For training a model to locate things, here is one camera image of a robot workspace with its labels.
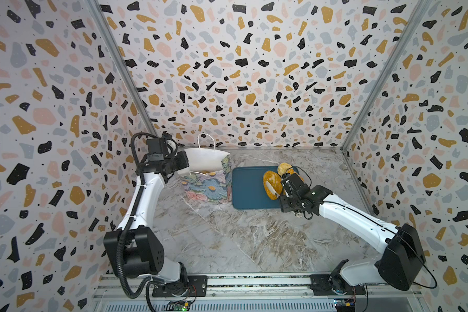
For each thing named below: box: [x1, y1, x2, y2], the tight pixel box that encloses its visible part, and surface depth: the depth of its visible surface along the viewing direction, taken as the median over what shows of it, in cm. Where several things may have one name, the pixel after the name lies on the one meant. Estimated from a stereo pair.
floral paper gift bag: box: [177, 132, 233, 203], surface depth 90 cm
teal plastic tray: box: [232, 165, 282, 210], surface depth 106 cm
